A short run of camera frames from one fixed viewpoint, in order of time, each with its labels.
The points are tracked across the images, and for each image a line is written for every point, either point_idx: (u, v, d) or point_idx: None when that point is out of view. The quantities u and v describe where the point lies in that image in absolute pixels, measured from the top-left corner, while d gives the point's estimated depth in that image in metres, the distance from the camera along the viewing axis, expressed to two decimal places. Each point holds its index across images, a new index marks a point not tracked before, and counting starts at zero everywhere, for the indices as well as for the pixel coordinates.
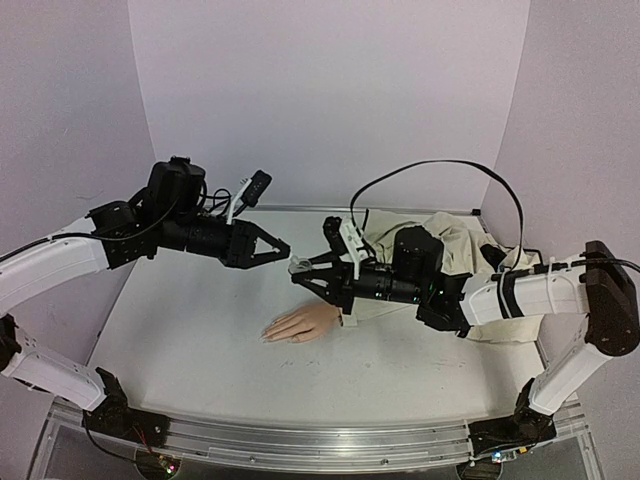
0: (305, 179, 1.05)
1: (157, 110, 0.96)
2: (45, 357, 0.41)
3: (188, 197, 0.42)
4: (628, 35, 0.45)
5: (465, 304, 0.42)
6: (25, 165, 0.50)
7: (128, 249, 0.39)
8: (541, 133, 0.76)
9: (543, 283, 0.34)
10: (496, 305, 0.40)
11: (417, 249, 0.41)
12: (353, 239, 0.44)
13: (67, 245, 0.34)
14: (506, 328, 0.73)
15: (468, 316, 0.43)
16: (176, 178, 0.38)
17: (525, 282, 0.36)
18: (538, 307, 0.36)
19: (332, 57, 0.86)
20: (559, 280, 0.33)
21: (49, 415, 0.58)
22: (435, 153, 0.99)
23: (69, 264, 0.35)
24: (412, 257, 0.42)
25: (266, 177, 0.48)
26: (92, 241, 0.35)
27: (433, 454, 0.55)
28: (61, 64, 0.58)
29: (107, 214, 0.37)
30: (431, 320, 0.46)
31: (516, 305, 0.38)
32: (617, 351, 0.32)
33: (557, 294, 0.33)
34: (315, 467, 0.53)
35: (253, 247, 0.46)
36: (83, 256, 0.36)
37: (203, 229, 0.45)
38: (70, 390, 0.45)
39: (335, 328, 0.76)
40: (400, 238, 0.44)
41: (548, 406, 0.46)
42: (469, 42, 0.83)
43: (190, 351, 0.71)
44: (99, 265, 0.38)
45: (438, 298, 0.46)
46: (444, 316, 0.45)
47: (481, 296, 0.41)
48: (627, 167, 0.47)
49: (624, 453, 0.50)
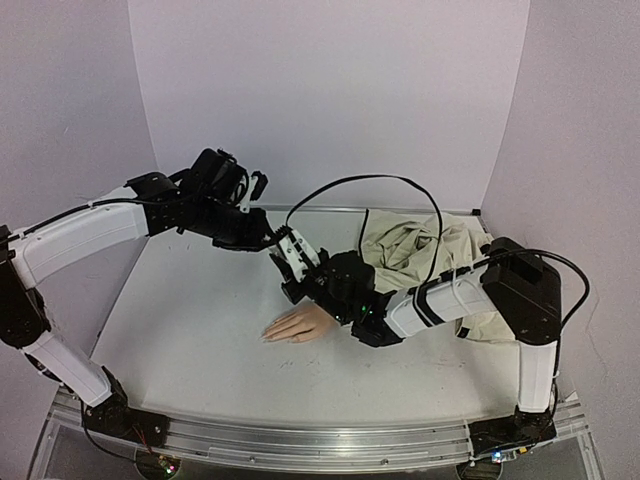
0: (305, 179, 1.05)
1: (156, 109, 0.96)
2: (67, 345, 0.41)
3: (227, 184, 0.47)
4: (627, 35, 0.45)
5: (389, 320, 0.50)
6: (25, 165, 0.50)
7: (167, 217, 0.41)
8: (541, 133, 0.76)
9: (450, 291, 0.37)
10: (411, 318, 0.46)
11: (347, 276, 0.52)
12: (290, 252, 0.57)
13: (109, 210, 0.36)
14: (506, 328, 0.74)
15: (398, 332, 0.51)
16: (225, 165, 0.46)
17: (435, 292, 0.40)
18: (455, 311, 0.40)
19: (332, 56, 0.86)
20: (463, 285, 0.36)
21: (49, 415, 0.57)
22: (435, 152, 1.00)
23: (107, 232, 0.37)
24: (343, 282, 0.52)
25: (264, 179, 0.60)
26: (134, 207, 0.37)
27: (433, 454, 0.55)
28: (60, 64, 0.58)
29: (149, 182, 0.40)
30: (365, 337, 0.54)
31: (434, 314, 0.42)
32: (540, 337, 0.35)
33: (466, 298, 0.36)
34: (315, 467, 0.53)
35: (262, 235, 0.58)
36: (124, 222, 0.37)
37: (226, 218, 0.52)
38: (76, 386, 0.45)
39: (335, 328, 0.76)
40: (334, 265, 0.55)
41: (536, 404, 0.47)
42: (469, 41, 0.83)
43: (188, 352, 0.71)
44: (137, 232, 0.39)
45: (371, 320, 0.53)
46: (375, 334, 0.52)
47: (400, 312, 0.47)
48: (626, 167, 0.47)
49: (624, 454, 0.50)
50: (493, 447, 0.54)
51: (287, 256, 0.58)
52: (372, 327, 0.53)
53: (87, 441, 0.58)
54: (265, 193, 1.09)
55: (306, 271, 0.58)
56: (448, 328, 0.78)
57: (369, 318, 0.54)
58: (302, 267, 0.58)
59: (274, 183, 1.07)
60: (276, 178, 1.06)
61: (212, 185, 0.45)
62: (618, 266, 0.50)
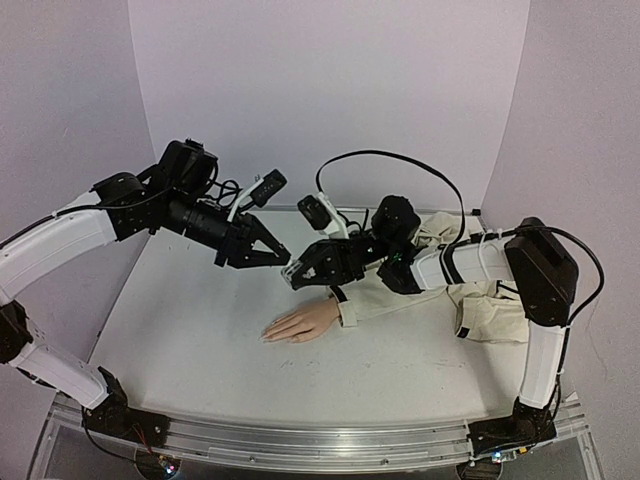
0: (304, 179, 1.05)
1: (156, 110, 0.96)
2: (54, 351, 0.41)
3: (196, 177, 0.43)
4: (626, 37, 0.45)
5: (413, 268, 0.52)
6: (25, 165, 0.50)
7: (134, 219, 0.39)
8: (540, 133, 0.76)
9: (475, 250, 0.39)
10: (437, 272, 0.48)
11: (397, 218, 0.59)
12: (330, 205, 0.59)
13: (72, 220, 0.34)
14: (506, 328, 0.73)
15: (418, 280, 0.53)
16: (192, 156, 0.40)
17: (460, 251, 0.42)
18: (475, 273, 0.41)
19: (332, 57, 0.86)
20: (489, 247, 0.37)
21: (49, 415, 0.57)
22: (434, 153, 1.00)
23: (75, 239, 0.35)
24: (392, 222, 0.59)
25: (279, 180, 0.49)
26: (97, 214, 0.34)
27: (433, 454, 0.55)
28: (60, 67, 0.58)
29: (113, 183, 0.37)
30: (390, 279, 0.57)
31: (456, 272, 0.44)
32: (547, 319, 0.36)
33: (488, 261, 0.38)
34: (315, 467, 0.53)
35: (248, 247, 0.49)
36: (90, 229, 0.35)
37: (204, 219, 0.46)
38: (75, 388, 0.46)
39: (336, 329, 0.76)
40: (385, 205, 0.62)
41: (536, 399, 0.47)
42: (468, 42, 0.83)
43: (189, 352, 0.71)
44: (107, 237, 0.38)
45: (396, 265, 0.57)
46: (398, 279, 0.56)
47: (426, 262, 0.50)
48: (626, 168, 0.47)
49: (625, 456, 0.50)
50: (493, 446, 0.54)
51: (326, 207, 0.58)
52: (397, 271, 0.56)
53: (86, 441, 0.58)
54: None
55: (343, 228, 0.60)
56: (449, 328, 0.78)
57: (395, 264, 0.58)
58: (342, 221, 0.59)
59: None
60: None
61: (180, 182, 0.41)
62: (616, 265, 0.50)
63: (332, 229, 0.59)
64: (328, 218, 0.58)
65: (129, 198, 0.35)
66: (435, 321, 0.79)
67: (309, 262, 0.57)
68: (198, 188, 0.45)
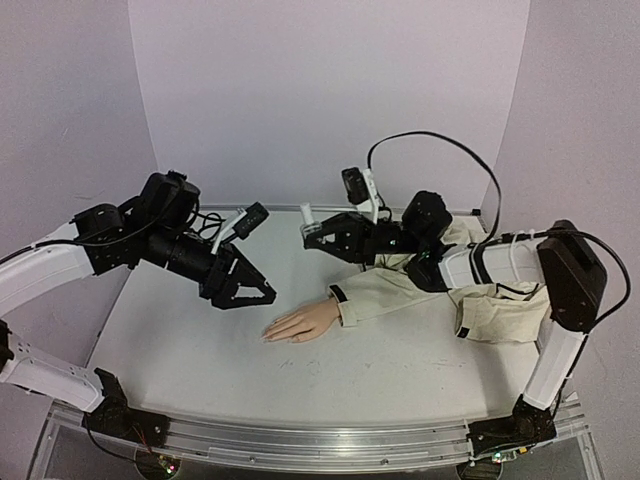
0: (304, 179, 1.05)
1: (156, 110, 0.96)
2: (41, 363, 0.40)
3: (178, 210, 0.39)
4: (627, 37, 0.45)
5: (441, 266, 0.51)
6: (26, 165, 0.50)
7: (112, 254, 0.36)
8: (540, 133, 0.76)
9: (506, 250, 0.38)
10: (469, 268, 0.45)
11: (429, 213, 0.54)
12: (371, 187, 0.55)
13: (50, 253, 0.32)
14: (507, 328, 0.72)
15: (446, 277, 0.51)
16: (173, 192, 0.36)
17: (493, 249, 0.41)
18: (504, 273, 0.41)
19: (331, 56, 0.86)
20: (521, 247, 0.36)
21: (49, 415, 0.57)
22: (435, 153, 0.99)
23: (51, 273, 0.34)
24: (423, 218, 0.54)
25: (262, 212, 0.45)
26: (75, 249, 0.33)
27: (433, 454, 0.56)
28: (61, 67, 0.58)
29: (92, 217, 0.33)
30: (414, 274, 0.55)
31: (484, 270, 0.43)
32: (574, 325, 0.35)
33: (521, 261, 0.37)
34: (315, 467, 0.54)
35: (233, 288, 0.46)
36: (68, 263, 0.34)
37: (186, 254, 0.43)
38: (70, 393, 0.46)
39: (336, 329, 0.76)
40: (418, 200, 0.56)
41: (540, 399, 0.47)
42: (468, 41, 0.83)
43: (189, 351, 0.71)
44: (85, 271, 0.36)
45: (423, 262, 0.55)
46: (426, 275, 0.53)
47: (454, 260, 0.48)
48: (626, 167, 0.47)
49: (624, 456, 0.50)
50: (493, 446, 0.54)
51: (367, 188, 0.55)
52: (424, 267, 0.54)
53: (87, 441, 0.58)
54: (265, 193, 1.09)
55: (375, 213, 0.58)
56: (449, 328, 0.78)
57: (422, 260, 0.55)
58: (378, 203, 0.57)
59: (274, 183, 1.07)
60: (275, 179, 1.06)
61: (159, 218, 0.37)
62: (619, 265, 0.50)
63: (364, 209, 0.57)
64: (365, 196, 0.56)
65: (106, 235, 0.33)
66: (435, 320, 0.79)
67: (332, 229, 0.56)
68: (180, 222, 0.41)
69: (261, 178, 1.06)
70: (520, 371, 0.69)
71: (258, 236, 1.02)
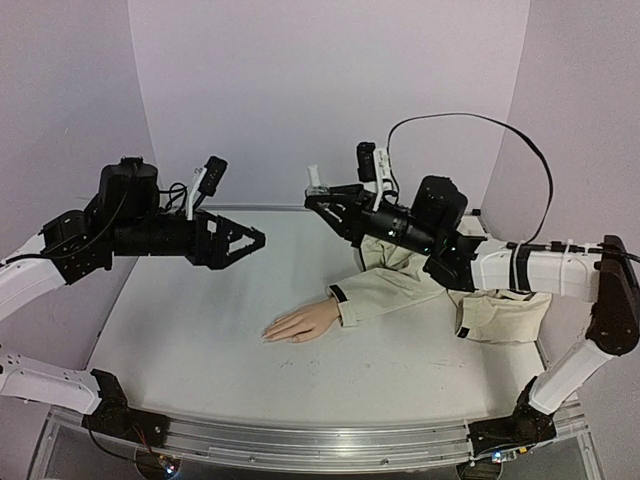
0: (304, 179, 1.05)
1: (156, 110, 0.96)
2: (31, 371, 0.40)
3: (139, 198, 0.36)
4: (626, 37, 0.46)
5: (474, 266, 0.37)
6: (26, 166, 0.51)
7: (83, 262, 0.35)
8: (540, 133, 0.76)
9: (558, 261, 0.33)
10: (505, 272, 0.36)
11: (441, 200, 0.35)
12: (383, 168, 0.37)
13: (19, 268, 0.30)
14: (506, 327, 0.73)
15: (476, 278, 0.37)
16: (124, 182, 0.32)
17: (542, 255, 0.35)
18: (546, 286, 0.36)
19: (332, 55, 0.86)
20: (574, 263, 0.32)
21: (49, 415, 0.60)
22: (435, 152, 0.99)
23: (20, 288, 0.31)
24: (434, 208, 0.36)
25: (221, 162, 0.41)
26: (44, 261, 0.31)
27: (433, 453, 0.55)
28: (60, 67, 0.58)
29: (59, 226, 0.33)
30: (437, 276, 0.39)
31: (526, 278, 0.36)
32: (613, 348, 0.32)
33: (569, 276, 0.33)
34: (315, 467, 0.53)
35: (227, 243, 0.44)
36: (38, 277, 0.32)
37: (163, 230, 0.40)
38: (65, 398, 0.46)
39: (336, 329, 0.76)
40: (426, 184, 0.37)
41: (547, 405, 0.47)
42: (469, 40, 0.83)
43: (190, 351, 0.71)
44: (56, 283, 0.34)
45: (448, 254, 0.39)
46: (452, 272, 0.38)
47: (495, 264, 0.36)
48: (626, 167, 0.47)
49: (624, 454, 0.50)
50: (493, 446, 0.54)
51: (374, 170, 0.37)
52: (448, 261, 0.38)
53: (86, 441, 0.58)
54: (265, 193, 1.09)
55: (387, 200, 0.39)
56: (449, 327, 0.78)
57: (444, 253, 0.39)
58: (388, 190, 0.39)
59: (274, 183, 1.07)
60: (275, 179, 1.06)
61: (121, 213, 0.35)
62: None
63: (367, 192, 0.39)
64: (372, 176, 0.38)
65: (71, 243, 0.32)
66: (435, 320, 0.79)
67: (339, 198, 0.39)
68: (148, 208, 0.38)
69: (261, 177, 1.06)
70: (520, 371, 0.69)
71: (258, 236, 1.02)
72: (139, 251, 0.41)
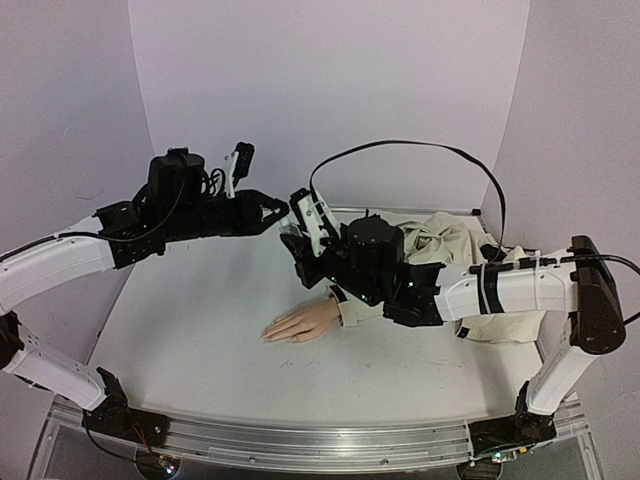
0: (304, 179, 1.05)
1: (156, 110, 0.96)
2: (48, 356, 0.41)
3: (189, 187, 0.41)
4: (624, 35, 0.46)
5: (440, 301, 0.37)
6: (26, 166, 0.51)
7: (135, 249, 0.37)
8: (540, 132, 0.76)
9: (531, 279, 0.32)
10: (474, 300, 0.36)
11: (372, 242, 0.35)
12: (311, 215, 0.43)
13: (72, 243, 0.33)
14: (506, 328, 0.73)
15: (443, 310, 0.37)
16: (176, 170, 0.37)
17: (511, 275, 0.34)
18: (521, 303, 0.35)
19: (332, 56, 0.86)
20: (550, 278, 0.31)
21: (49, 415, 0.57)
22: (435, 153, 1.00)
23: (71, 263, 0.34)
24: (369, 251, 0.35)
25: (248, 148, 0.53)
26: (99, 241, 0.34)
27: (433, 454, 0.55)
28: (61, 65, 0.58)
29: (116, 212, 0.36)
30: (399, 315, 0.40)
31: (498, 301, 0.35)
32: (601, 350, 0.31)
33: (547, 292, 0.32)
34: (315, 467, 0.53)
35: (260, 214, 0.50)
36: (89, 255, 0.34)
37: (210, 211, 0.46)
38: (72, 391, 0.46)
39: (335, 329, 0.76)
40: (353, 230, 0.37)
41: (547, 407, 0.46)
42: (468, 41, 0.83)
43: (189, 353, 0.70)
44: (105, 264, 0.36)
45: (407, 292, 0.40)
46: (414, 310, 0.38)
47: (458, 294, 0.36)
48: (625, 166, 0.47)
49: (625, 454, 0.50)
50: (493, 447, 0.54)
51: (305, 219, 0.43)
52: (409, 301, 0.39)
53: (87, 439, 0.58)
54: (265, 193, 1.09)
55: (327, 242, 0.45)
56: (449, 327, 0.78)
57: (404, 291, 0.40)
58: (323, 235, 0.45)
59: (274, 183, 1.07)
60: (275, 179, 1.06)
61: (174, 201, 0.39)
62: (619, 265, 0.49)
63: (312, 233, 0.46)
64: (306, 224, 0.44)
65: (131, 228, 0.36)
66: None
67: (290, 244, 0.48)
68: (196, 194, 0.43)
69: (261, 178, 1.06)
70: (521, 371, 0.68)
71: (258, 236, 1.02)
72: (193, 233, 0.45)
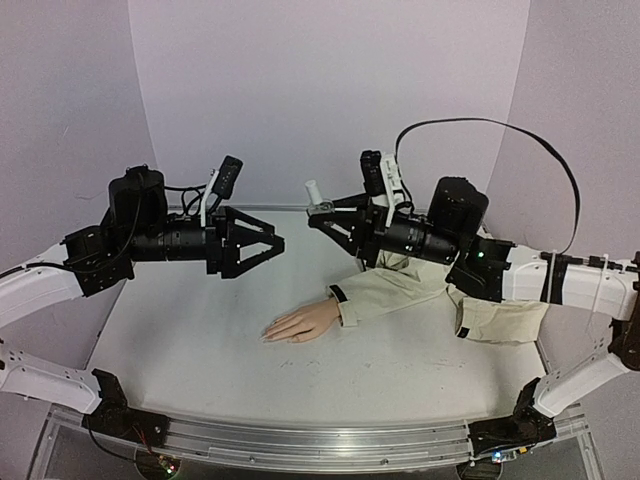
0: (304, 179, 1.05)
1: (155, 110, 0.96)
2: (32, 367, 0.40)
3: (151, 208, 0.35)
4: (625, 36, 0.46)
5: (505, 279, 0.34)
6: (27, 166, 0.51)
7: (102, 278, 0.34)
8: (539, 132, 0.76)
9: (597, 279, 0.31)
10: (537, 285, 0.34)
11: (463, 200, 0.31)
12: (393, 179, 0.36)
13: (39, 274, 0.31)
14: (506, 327, 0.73)
15: (505, 288, 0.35)
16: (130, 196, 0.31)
17: (578, 271, 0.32)
18: (578, 301, 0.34)
19: (331, 56, 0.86)
20: (614, 282, 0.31)
21: (50, 415, 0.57)
22: (434, 153, 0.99)
23: (41, 293, 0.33)
24: (453, 209, 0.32)
25: (236, 163, 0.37)
26: (63, 272, 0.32)
27: (433, 454, 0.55)
28: (61, 66, 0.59)
29: (82, 239, 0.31)
30: (463, 283, 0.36)
31: (559, 294, 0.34)
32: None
33: (606, 294, 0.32)
34: (315, 467, 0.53)
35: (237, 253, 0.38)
36: (57, 285, 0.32)
37: (177, 235, 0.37)
38: (66, 397, 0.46)
39: (335, 329, 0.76)
40: (442, 185, 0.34)
41: (551, 408, 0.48)
42: (468, 40, 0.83)
43: (190, 352, 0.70)
44: (75, 293, 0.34)
45: (475, 261, 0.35)
46: (480, 279, 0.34)
47: (523, 277, 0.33)
48: (625, 166, 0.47)
49: (624, 452, 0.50)
50: (493, 446, 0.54)
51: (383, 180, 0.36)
52: (477, 269, 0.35)
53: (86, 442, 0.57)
54: (264, 193, 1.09)
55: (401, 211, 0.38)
56: (449, 327, 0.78)
57: (471, 259, 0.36)
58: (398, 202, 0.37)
59: (273, 182, 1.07)
60: (275, 178, 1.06)
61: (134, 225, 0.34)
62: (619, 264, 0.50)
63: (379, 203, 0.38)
64: (381, 189, 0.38)
65: (98, 257, 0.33)
66: (435, 321, 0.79)
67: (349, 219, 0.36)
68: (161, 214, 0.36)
69: (260, 177, 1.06)
70: (521, 371, 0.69)
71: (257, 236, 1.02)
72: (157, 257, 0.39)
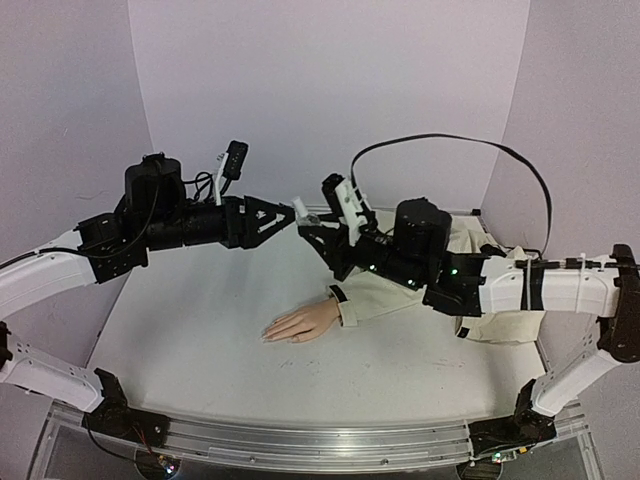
0: (304, 178, 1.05)
1: (155, 110, 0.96)
2: (38, 362, 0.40)
3: (168, 195, 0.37)
4: (625, 36, 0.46)
5: (482, 292, 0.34)
6: (27, 166, 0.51)
7: (116, 264, 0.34)
8: (540, 131, 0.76)
9: (576, 280, 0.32)
10: (517, 292, 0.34)
11: (423, 223, 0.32)
12: (350, 201, 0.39)
13: (52, 259, 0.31)
14: (507, 327, 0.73)
15: (484, 302, 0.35)
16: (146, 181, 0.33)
17: (556, 275, 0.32)
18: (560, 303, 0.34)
19: (332, 55, 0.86)
20: (594, 281, 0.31)
21: (49, 415, 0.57)
22: (434, 153, 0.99)
23: (53, 279, 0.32)
24: (415, 234, 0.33)
25: (241, 147, 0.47)
26: (78, 257, 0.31)
27: (433, 454, 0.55)
28: (61, 66, 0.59)
29: (97, 225, 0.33)
30: (438, 303, 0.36)
31: (540, 299, 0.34)
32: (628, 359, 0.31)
33: (586, 294, 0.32)
34: (315, 467, 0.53)
35: (253, 224, 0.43)
36: (71, 270, 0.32)
37: (195, 217, 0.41)
38: (71, 394, 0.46)
39: (335, 329, 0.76)
40: (402, 209, 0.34)
41: (549, 407, 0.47)
42: (469, 39, 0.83)
43: (189, 353, 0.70)
44: (87, 279, 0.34)
45: (450, 279, 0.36)
46: (456, 297, 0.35)
47: (500, 287, 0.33)
48: (624, 166, 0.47)
49: (623, 454, 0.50)
50: (493, 446, 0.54)
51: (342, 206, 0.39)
52: (451, 288, 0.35)
53: (86, 441, 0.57)
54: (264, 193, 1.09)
55: (365, 230, 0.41)
56: (449, 327, 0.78)
57: (445, 278, 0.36)
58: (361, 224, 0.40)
59: (273, 182, 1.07)
60: (274, 178, 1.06)
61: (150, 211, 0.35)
62: None
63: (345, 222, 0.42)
64: None
65: (114, 242, 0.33)
66: (435, 321, 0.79)
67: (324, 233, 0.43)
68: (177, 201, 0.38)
69: (260, 177, 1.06)
70: (521, 371, 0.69)
71: None
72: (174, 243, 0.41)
